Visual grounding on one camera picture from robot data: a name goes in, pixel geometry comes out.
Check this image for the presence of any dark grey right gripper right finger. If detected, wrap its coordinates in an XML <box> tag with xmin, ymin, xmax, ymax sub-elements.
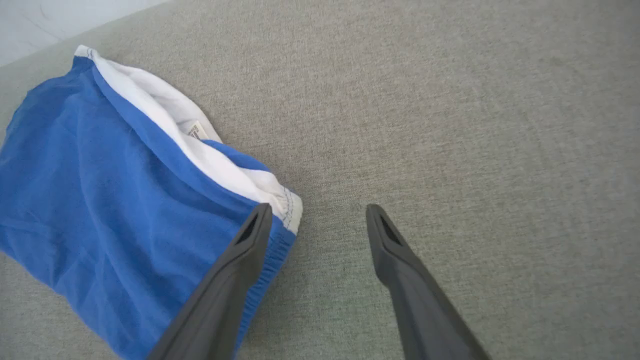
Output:
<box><xmin>365</xmin><ymin>203</ymin><xmax>492</xmax><ymax>360</ymax></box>

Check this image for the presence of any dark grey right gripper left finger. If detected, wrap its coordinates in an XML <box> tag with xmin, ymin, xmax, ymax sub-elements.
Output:
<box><xmin>147</xmin><ymin>203</ymin><xmax>274</xmax><ymax>360</ymax></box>

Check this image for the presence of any blue and white garment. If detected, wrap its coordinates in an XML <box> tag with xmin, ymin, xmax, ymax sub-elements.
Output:
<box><xmin>0</xmin><ymin>45</ymin><xmax>304</xmax><ymax>360</ymax></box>

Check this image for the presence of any grey fabric sofa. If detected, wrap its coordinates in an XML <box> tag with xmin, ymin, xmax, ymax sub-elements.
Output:
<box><xmin>0</xmin><ymin>0</ymin><xmax>640</xmax><ymax>360</ymax></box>

